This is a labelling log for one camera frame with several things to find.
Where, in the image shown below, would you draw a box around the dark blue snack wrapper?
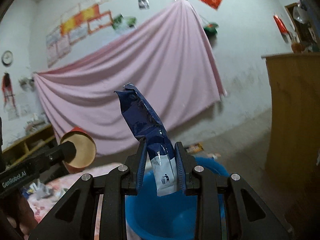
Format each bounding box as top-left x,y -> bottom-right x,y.
116,83 -> 178,197

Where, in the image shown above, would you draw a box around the red round tin lid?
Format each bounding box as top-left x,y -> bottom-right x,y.
60,127 -> 97,174

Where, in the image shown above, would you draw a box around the blue plastic trash bin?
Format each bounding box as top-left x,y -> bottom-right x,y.
124,156 -> 230,240

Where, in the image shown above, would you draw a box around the pink floral blanket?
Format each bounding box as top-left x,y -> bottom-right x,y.
22,162 -> 126,240

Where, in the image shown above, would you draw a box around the yellow wooden shelf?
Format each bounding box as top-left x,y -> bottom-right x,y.
2,124 -> 56,167

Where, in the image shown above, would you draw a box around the pink hanging cloth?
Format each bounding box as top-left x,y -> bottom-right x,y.
34,0 -> 225,156

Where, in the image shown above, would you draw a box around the wooden cabinet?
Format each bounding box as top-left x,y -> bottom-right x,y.
265,53 -> 319,239

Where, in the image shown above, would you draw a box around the red tassel wall ornament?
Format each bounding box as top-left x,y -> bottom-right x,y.
1,72 -> 16,110

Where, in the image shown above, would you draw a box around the round wall clock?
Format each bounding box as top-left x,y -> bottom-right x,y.
1,50 -> 14,67

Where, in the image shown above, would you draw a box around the green wall ornament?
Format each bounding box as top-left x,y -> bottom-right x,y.
203,22 -> 219,37

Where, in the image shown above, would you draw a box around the wall certificates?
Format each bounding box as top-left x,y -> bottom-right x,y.
46,0 -> 116,67

